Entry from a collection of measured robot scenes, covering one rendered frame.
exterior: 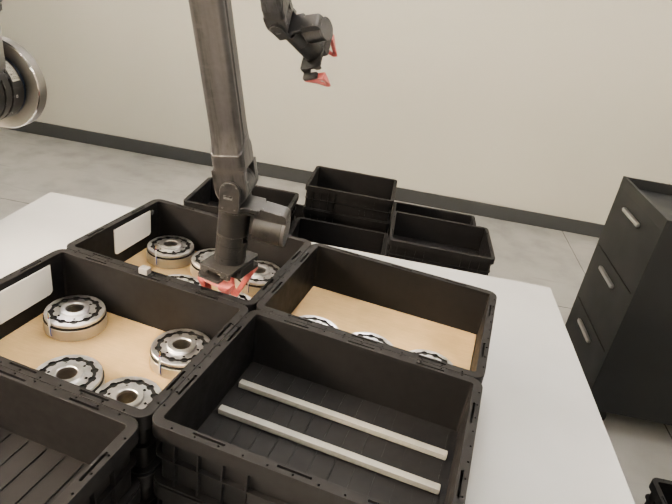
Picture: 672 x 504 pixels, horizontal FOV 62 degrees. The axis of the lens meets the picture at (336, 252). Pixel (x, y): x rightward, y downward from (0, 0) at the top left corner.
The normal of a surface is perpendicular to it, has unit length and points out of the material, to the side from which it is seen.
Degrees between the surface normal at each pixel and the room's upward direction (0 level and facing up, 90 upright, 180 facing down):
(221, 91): 95
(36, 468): 0
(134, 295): 90
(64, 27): 90
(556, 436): 0
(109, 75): 90
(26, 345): 0
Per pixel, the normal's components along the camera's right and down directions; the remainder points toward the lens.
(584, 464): 0.14, -0.88
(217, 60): -0.11, 0.52
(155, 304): -0.32, 0.40
